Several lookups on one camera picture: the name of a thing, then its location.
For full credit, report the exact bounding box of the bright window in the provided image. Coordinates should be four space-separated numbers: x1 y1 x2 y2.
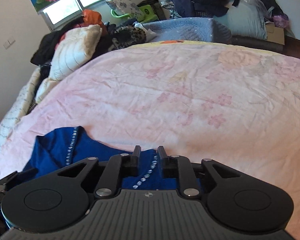
40 0 105 30

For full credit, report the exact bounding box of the white patterned quilt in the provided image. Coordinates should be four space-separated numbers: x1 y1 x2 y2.
0 67 40 151

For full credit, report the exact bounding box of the leopard print garment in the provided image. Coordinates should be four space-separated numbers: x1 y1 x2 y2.
110 26 146 50

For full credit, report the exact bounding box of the black garment pile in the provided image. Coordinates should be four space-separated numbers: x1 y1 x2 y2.
30 16 84 66

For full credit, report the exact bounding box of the light blue grey pillow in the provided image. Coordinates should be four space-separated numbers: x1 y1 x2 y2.
213 0 268 40

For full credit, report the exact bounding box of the orange garment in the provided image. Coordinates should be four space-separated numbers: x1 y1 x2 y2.
82 9 103 27

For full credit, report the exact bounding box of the cardboard box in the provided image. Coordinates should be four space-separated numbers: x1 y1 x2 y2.
266 22 285 45

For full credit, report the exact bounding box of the dark navy clothes pile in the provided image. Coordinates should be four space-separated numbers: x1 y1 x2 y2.
172 0 229 17

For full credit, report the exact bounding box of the green plastic item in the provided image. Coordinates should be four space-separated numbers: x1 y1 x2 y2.
110 5 159 23

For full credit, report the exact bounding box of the floral grey pillow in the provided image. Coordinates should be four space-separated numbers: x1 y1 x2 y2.
106 0 146 22

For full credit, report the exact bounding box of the blue knit sweater with rhinestones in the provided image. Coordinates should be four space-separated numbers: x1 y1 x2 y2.
23 126 177 190

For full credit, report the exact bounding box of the pink floral bed blanket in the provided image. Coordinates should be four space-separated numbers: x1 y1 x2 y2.
0 42 300 239

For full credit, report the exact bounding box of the light blue quilted blanket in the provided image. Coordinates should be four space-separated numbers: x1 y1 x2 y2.
143 17 232 44

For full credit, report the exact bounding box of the white wall switch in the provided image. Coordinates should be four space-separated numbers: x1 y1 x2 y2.
3 36 15 49

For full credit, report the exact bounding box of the white quilted puffer jacket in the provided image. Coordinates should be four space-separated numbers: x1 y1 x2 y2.
35 24 102 103

